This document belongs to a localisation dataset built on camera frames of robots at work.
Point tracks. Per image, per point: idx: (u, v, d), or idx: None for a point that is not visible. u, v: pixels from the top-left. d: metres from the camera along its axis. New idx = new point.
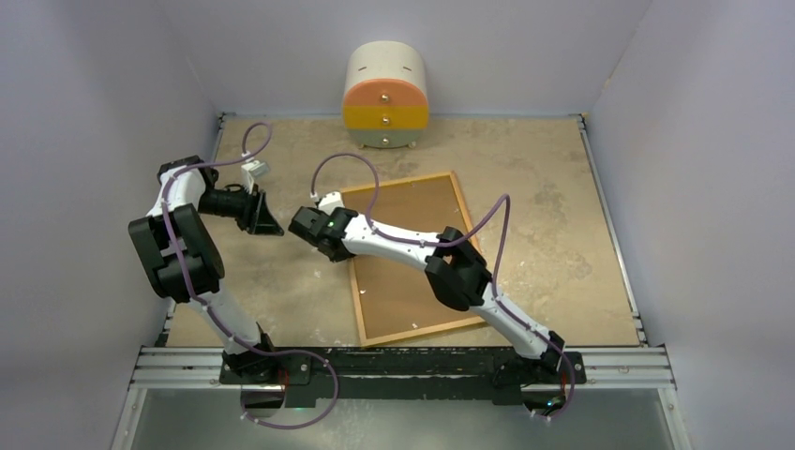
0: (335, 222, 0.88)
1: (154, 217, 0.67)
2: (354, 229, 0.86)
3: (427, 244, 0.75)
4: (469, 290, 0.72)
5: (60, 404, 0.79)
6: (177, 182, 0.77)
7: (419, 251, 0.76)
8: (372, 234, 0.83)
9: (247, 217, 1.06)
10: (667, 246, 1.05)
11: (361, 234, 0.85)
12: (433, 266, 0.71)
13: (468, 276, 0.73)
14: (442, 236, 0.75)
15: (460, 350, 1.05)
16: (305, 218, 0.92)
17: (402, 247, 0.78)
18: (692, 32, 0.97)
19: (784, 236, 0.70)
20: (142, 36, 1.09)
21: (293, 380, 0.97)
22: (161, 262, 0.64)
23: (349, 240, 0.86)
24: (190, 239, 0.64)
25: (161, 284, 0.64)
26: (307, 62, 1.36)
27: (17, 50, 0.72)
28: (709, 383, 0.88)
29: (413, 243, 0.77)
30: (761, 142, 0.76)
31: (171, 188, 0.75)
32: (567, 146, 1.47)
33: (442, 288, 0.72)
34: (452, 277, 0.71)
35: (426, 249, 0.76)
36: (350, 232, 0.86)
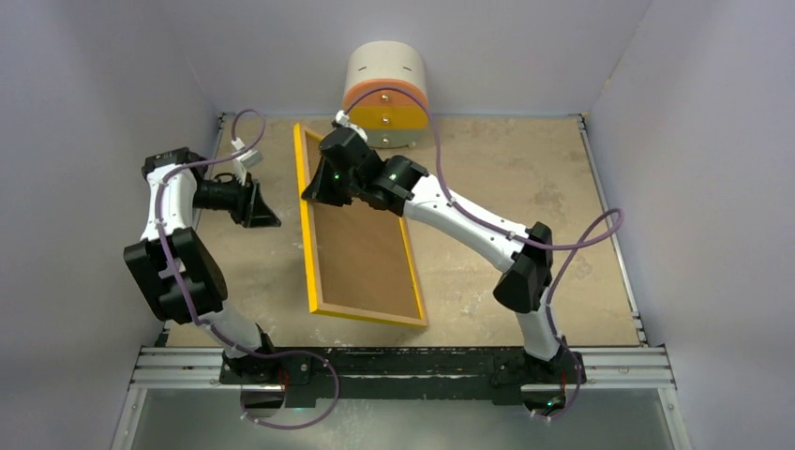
0: (399, 174, 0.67)
1: (150, 242, 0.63)
2: (423, 191, 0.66)
3: (516, 239, 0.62)
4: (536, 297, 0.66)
5: (60, 404, 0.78)
6: (169, 187, 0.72)
7: (503, 244, 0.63)
8: (448, 207, 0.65)
9: (242, 210, 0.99)
10: (667, 247, 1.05)
11: (432, 202, 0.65)
12: (521, 266, 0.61)
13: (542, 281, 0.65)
14: (535, 234, 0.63)
15: (460, 350, 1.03)
16: (358, 150, 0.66)
17: (483, 234, 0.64)
18: (692, 32, 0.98)
19: (784, 237, 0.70)
20: (142, 36, 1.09)
21: (293, 380, 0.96)
22: (162, 289, 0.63)
23: (415, 205, 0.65)
24: (193, 269, 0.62)
25: (164, 308, 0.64)
26: (307, 61, 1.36)
27: (18, 51, 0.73)
28: (709, 383, 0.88)
29: (499, 232, 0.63)
30: (761, 142, 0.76)
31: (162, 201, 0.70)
32: (567, 146, 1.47)
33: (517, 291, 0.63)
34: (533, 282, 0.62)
35: (512, 244, 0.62)
36: (418, 196, 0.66)
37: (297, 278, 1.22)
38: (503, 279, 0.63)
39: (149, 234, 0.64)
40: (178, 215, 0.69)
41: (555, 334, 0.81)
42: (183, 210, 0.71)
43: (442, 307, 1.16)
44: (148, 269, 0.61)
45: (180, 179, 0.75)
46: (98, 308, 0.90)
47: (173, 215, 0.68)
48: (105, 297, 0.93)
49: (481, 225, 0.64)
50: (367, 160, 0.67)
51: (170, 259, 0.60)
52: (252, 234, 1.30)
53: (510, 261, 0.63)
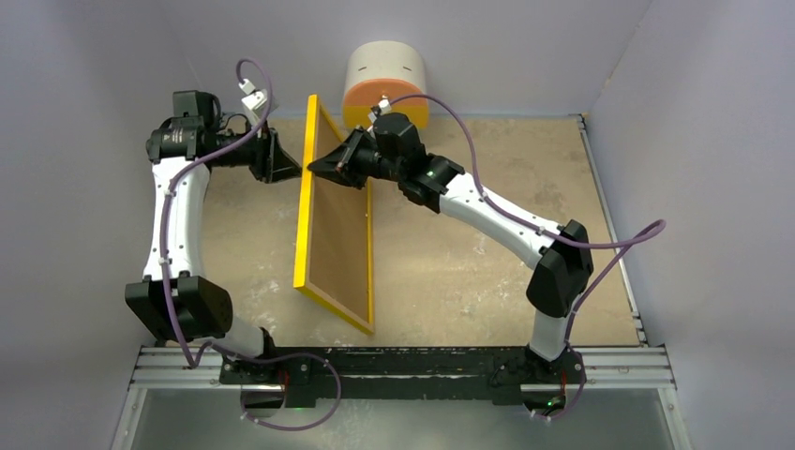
0: (436, 172, 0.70)
1: (154, 280, 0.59)
2: (457, 187, 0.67)
3: (545, 233, 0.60)
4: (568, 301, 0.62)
5: (60, 403, 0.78)
6: (177, 198, 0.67)
7: (532, 239, 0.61)
8: (481, 202, 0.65)
9: (260, 165, 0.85)
10: (666, 246, 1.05)
11: (465, 198, 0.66)
12: (548, 262, 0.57)
13: (575, 283, 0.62)
14: (568, 232, 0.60)
15: (460, 350, 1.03)
16: (410, 143, 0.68)
17: (512, 229, 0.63)
18: (692, 32, 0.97)
19: (785, 237, 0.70)
20: (142, 36, 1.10)
21: (293, 381, 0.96)
22: (162, 322, 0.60)
23: (449, 199, 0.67)
24: (194, 310, 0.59)
25: (163, 333, 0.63)
26: (307, 60, 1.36)
27: (19, 51, 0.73)
28: (710, 383, 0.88)
29: (528, 226, 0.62)
30: (762, 141, 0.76)
31: (168, 226, 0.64)
32: (567, 146, 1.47)
33: (545, 289, 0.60)
34: (562, 282, 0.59)
35: (542, 238, 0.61)
36: (453, 190, 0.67)
37: None
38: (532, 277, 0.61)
39: (153, 270, 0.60)
40: (186, 245, 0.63)
41: (564, 337, 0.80)
42: (192, 230, 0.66)
43: (441, 307, 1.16)
44: (149, 307, 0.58)
45: (189, 182, 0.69)
46: (98, 308, 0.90)
47: (180, 247, 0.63)
48: (106, 297, 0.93)
49: (511, 219, 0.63)
50: (414, 153, 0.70)
51: (172, 308, 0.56)
52: (252, 234, 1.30)
53: (538, 255, 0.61)
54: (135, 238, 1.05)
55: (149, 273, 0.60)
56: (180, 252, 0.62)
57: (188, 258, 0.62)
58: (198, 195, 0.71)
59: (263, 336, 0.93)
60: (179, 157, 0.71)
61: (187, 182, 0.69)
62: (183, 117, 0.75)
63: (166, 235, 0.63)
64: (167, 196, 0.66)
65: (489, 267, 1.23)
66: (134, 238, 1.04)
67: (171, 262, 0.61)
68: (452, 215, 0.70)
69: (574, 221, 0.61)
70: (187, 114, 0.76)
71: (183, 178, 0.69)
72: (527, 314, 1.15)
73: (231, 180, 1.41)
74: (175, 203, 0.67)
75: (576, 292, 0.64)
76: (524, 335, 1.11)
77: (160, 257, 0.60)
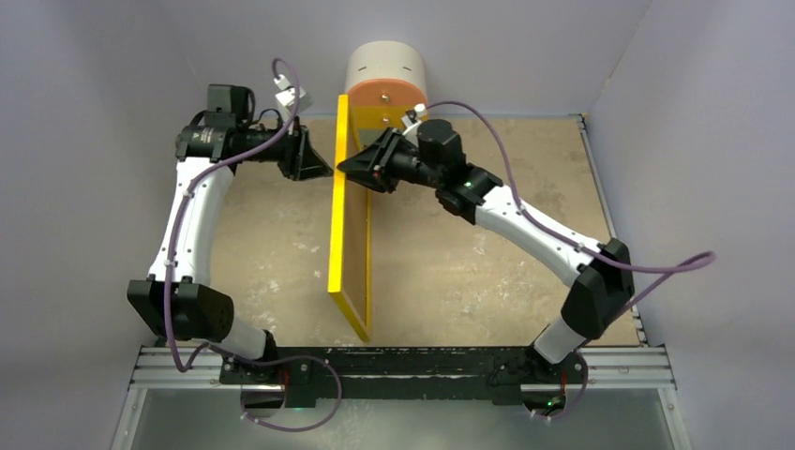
0: (473, 183, 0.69)
1: (155, 282, 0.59)
2: (495, 199, 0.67)
3: (583, 250, 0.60)
4: (606, 322, 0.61)
5: (59, 404, 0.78)
6: (194, 200, 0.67)
7: (570, 255, 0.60)
8: (517, 215, 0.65)
9: (288, 162, 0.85)
10: (666, 247, 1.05)
11: (502, 210, 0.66)
12: (587, 279, 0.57)
13: (613, 304, 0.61)
14: (607, 249, 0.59)
15: (460, 350, 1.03)
16: (452, 153, 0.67)
17: (549, 244, 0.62)
18: (692, 32, 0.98)
19: (785, 238, 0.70)
20: (142, 35, 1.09)
21: (292, 380, 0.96)
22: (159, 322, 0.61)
23: (486, 211, 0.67)
24: (190, 317, 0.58)
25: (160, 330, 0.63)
26: (307, 60, 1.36)
27: (18, 51, 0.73)
28: (710, 383, 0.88)
29: (566, 242, 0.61)
30: (762, 142, 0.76)
31: (180, 227, 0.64)
32: (567, 146, 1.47)
33: (580, 307, 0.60)
34: (601, 302, 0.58)
35: (580, 255, 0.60)
36: (489, 202, 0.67)
37: (298, 278, 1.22)
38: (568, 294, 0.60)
39: (158, 270, 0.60)
40: (194, 249, 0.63)
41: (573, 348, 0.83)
42: (204, 232, 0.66)
43: (442, 307, 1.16)
44: (149, 307, 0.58)
45: (210, 185, 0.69)
46: (98, 308, 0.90)
47: (187, 249, 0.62)
48: (106, 297, 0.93)
49: (549, 234, 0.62)
50: (455, 163, 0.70)
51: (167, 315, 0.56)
52: (252, 234, 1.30)
53: (575, 274, 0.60)
54: (135, 237, 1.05)
55: (154, 273, 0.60)
56: (187, 257, 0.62)
57: (193, 262, 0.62)
58: (217, 198, 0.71)
59: (265, 337, 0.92)
60: (203, 158, 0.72)
61: (206, 185, 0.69)
62: (215, 112, 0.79)
63: (176, 236, 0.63)
64: (186, 196, 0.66)
65: (489, 267, 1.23)
66: (134, 238, 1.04)
67: (175, 264, 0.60)
68: (487, 227, 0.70)
69: (614, 240, 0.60)
70: (220, 111, 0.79)
71: (203, 180, 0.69)
72: (527, 314, 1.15)
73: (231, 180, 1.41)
74: (192, 204, 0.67)
75: (614, 314, 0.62)
76: (524, 335, 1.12)
77: (166, 259, 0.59)
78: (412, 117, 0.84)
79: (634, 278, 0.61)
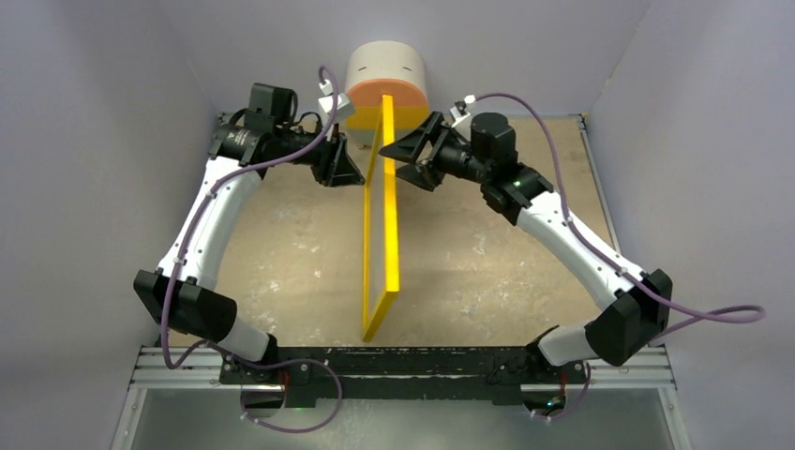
0: (522, 183, 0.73)
1: (162, 277, 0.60)
2: (543, 205, 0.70)
3: (624, 277, 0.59)
4: (631, 351, 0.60)
5: (59, 404, 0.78)
6: (215, 201, 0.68)
7: (610, 277, 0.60)
8: (562, 226, 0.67)
9: (322, 165, 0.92)
10: (666, 246, 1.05)
11: (548, 217, 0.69)
12: (623, 307, 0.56)
13: (641, 335, 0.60)
14: (651, 281, 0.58)
15: (460, 350, 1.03)
16: (503, 149, 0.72)
17: (591, 263, 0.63)
18: (692, 32, 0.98)
19: (785, 237, 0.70)
20: (142, 35, 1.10)
21: (292, 380, 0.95)
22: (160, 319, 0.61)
23: (531, 215, 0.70)
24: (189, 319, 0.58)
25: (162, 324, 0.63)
26: (307, 60, 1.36)
27: (18, 51, 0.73)
28: (709, 383, 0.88)
29: (608, 264, 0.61)
30: (763, 141, 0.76)
31: (196, 226, 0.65)
32: (567, 146, 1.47)
33: (610, 331, 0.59)
34: (632, 329, 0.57)
35: (621, 280, 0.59)
36: (536, 206, 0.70)
37: (298, 278, 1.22)
38: (600, 315, 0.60)
39: (168, 267, 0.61)
40: (204, 250, 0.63)
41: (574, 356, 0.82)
42: (218, 234, 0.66)
43: (442, 307, 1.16)
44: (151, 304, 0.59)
45: (232, 187, 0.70)
46: (98, 308, 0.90)
47: (198, 250, 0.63)
48: (106, 296, 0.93)
49: (592, 254, 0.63)
50: (506, 159, 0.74)
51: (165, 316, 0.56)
52: (252, 234, 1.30)
53: (611, 297, 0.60)
54: (136, 237, 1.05)
55: (162, 267, 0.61)
56: (195, 257, 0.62)
57: (201, 264, 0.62)
58: (237, 201, 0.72)
59: (267, 339, 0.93)
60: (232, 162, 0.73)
61: (231, 187, 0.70)
62: (256, 113, 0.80)
63: (189, 235, 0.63)
64: (206, 197, 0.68)
65: (489, 267, 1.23)
66: (134, 238, 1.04)
67: (184, 263, 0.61)
68: (530, 232, 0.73)
69: (661, 274, 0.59)
70: (261, 111, 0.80)
71: (229, 183, 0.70)
72: (527, 314, 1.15)
73: None
74: (213, 205, 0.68)
75: (639, 345, 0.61)
76: (524, 335, 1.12)
77: (176, 256, 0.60)
78: (460, 110, 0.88)
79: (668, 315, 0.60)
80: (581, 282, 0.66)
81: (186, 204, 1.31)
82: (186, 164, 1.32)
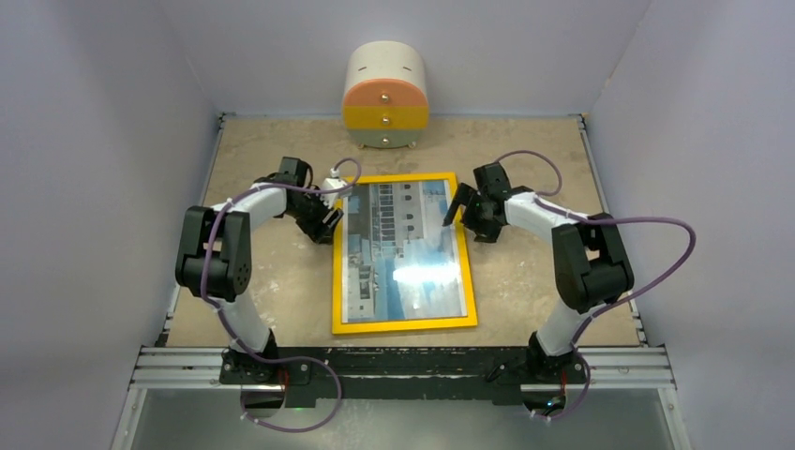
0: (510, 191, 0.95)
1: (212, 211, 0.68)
2: (518, 197, 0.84)
3: (569, 217, 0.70)
4: (586, 279, 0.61)
5: (59, 405, 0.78)
6: (259, 192, 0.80)
7: (559, 218, 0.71)
8: (530, 202, 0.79)
9: (315, 223, 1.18)
10: (666, 245, 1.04)
11: (521, 202, 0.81)
12: (567, 232, 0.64)
13: (602, 272, 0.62)
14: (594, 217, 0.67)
15: (460, 350, 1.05)
16: (492, 175, 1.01)
17: (547, 216, 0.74)
18: (691, 33, 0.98)
19: (785, 238, 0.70)
20: (142, 37, 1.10)
21: (293, 380, 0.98)
22: (191, 252, 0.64)
23: (509, 203, 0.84)
24: (229, 245, 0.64)
25: (184, 273, 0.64)
26: (307, 61, 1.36)
27: (18, 51, 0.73)
28: (709, 382, 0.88)
29: (559, 213, 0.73)
30: (761, 142, 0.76)
31: (248, 195, 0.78)
32: (567, 146, 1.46)
33: (563, 262, 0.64)
34: (580, 254, 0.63)
35: (566, 219, 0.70)
36: (516, 198, 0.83)
37: (298, 278, 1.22)
38: (555, 251, 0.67)
39: (217, 209, 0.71)
40: (247, 208, 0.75)
41: (574, 341, 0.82)
42: (256, 211, 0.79)
43: None
44: (197, 230, 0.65)
45: (273, 192, 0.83)
46: (99, 307, 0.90)
47: (244, 206, 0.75)
48: (107, 296, 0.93)
49: (548, 210, 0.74)
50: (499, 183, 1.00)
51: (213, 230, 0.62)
52: (253, 234, 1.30)
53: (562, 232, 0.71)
54: (136, 237, 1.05)
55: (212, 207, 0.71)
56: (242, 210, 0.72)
57: None
58: (272, 203, 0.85)
59: (268, 335, 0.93)
60: (278, 193, 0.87)
61: (273, 191, 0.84)
62: (282, 174, 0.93)
63: (241, 198, 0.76)
64: (253, 187, 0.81)
65: (489, 266, 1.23)
66: (135, 238, 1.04)
67: (232, 207, 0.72)
68: (516, 218, 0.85)
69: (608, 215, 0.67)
70: (287, 172, 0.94)
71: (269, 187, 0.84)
72: (527, 314, 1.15)
73: (231, 180, 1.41)
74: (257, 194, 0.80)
75: (607, 289, 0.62)
76: (524, 335, 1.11)
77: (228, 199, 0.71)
78: None
79: (628, 256, 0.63)
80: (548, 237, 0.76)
81: (186, 204, 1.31)
82: (186, 164, 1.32)
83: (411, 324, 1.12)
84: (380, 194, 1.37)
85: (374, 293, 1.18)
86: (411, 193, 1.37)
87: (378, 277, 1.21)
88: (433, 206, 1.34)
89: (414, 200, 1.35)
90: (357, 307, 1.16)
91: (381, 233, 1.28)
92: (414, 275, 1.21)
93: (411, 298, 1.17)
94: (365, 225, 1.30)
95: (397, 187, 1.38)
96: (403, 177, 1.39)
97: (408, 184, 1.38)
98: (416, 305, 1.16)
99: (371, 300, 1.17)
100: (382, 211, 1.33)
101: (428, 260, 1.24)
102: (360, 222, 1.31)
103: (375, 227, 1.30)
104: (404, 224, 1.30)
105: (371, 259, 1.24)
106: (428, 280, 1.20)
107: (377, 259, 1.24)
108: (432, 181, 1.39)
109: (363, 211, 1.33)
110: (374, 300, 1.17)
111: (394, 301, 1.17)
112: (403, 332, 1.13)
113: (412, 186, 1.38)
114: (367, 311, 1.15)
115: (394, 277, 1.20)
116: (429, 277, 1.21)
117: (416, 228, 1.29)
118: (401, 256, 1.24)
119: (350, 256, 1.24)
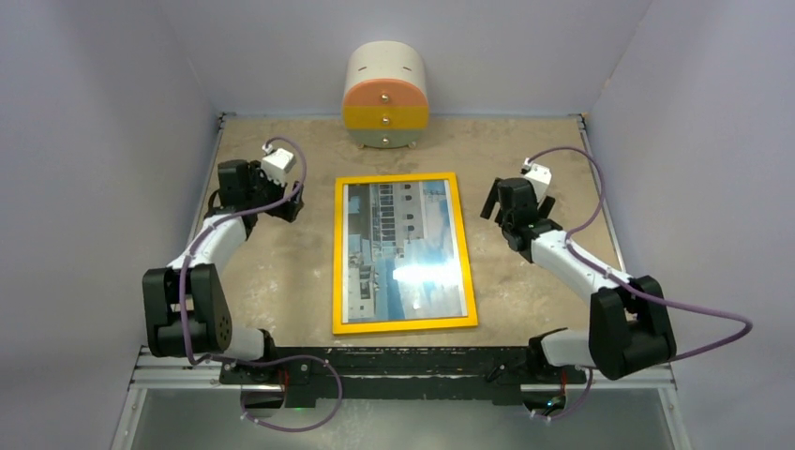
0: (538, 226, 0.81)
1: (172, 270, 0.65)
2: (547, 236, 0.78)
3: (609, 277, 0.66)
4: (626, 354, 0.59)
5: (59, 405, 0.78)
6: (215, 231, 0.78)
7: (596, 278, 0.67)
8: (562, 248, 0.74)
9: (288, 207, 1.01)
10: (667, 246, 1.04)
11: (550, 244, 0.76)
12: (607, 301, 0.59)
13: (640, 342, 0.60)
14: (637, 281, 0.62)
15: (459, 350, 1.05)
16: (518, 199, 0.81)
17: (582, 270, 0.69)
18: (691, 33, 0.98)
19: (784, 238, 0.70)
20: (142, 36, 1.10)
21: (293, 380, 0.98)
22: (164, 322, 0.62)
23: (537, 242, 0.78)
24: (200, 305, 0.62)
25: (161, 342, 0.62)
26: (307, 61, 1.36)
27: (19, 50, 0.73)
28: (710, 381, 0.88)
29: (596, 269, 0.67)
30: (761, 142, 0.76)
31: (204, 238, 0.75)
32: (567, 146, 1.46)
33: (602, 332, 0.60)
34: (623, 330, 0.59)
35: (606, 280, 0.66)
36: (544, 237, 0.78)
37: (298, 278, 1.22)
38: (591, 317, 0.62)
39: (176, 265, 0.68)
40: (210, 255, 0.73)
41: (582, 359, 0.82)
42: (217, 253, 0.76)
43: None
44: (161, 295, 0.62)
45: (230, 225, 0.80)
46: (99, 307, 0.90)
47: (204, 253, 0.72)
48: (106, 296, 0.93)
49: (585, 264, 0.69)
50: (525, 209, 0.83)
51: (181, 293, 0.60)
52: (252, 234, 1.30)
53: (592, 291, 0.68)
54: (136, 237, 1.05)
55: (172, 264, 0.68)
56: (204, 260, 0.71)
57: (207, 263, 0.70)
58: (232, 237, 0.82)
59: (264, 338, 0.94)
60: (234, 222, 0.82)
61: (228, 224, 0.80)
62: (227, 191, 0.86)
63: (199, 245, 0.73)
64: (208, 227, 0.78)
65: (489, 266, 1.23)
66: (134, 238, 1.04)
67: (192, 259, 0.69)
68: (540, 259, 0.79)
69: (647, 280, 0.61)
70: (230, 187, 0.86)
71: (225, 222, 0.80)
72: (527, 314, 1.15)
73: None
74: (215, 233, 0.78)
75: (646, 360, 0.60)
76: (524, 335, 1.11)
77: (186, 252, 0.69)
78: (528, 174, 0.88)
79: (671, 327, 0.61)
80: (577, 291, 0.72)
81: (185, 204, 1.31)
82: (186, 164, 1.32)
83: (411, 325, 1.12)
84: (380, 194, 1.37)
85: (374, 293, 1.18)
86: (411, 193, 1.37)
87: (378, 277, 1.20)
88: (433, 206, 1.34)
89: (414, 201, 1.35)
90: (357, 307, 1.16)
91: (381, 233, 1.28)
92: (414, 275, 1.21)
93: (411, 298, 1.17)
94: (365, 225, 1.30)
95: (397, 187, 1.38)
96: (404, 177, 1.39)
97: (408, 184, 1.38)
98: (416, 305, 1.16)
99: (371, 300, 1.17)
100: (382, 211, 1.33)
101: (427, 260, 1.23)
102: (360, 222, 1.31)
103: (375, 227, 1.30)
104: (404, 225, 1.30)
105: (371, 259, 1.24)
106: (428, 281, 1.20)
107: (377, 259, 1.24)
108: (432, 181, 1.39)
109: (364, 211, 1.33)
110: (375, 300, 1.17)
111: (395, 301, 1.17)
112: (403, 332, 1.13)
113: (412, 186, 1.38)
114: (367, 311, 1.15)
115: (394, 278, 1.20)
116: (429, 277, 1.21)
117: (416, 228, 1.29)
118: (401, 257, 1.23)
119: (350, 256, 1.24)
